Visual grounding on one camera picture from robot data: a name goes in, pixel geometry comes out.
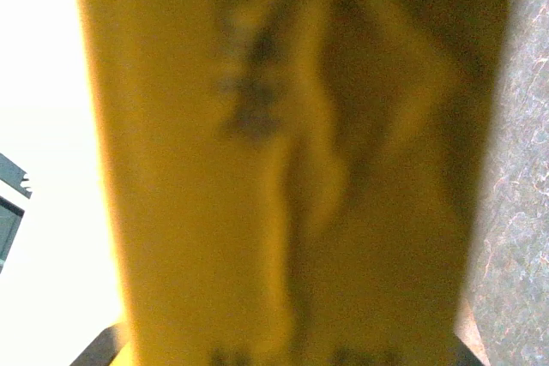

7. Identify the yellow cartoon book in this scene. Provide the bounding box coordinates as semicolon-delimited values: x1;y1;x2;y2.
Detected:
68;0;520;366

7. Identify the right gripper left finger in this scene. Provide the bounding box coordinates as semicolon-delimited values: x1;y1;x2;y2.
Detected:
68;323;132;366

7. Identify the dark grey angular structure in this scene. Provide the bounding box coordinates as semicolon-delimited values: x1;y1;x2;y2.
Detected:
0;153;33;275

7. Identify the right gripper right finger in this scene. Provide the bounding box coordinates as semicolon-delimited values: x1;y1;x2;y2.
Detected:
452;331;490;366

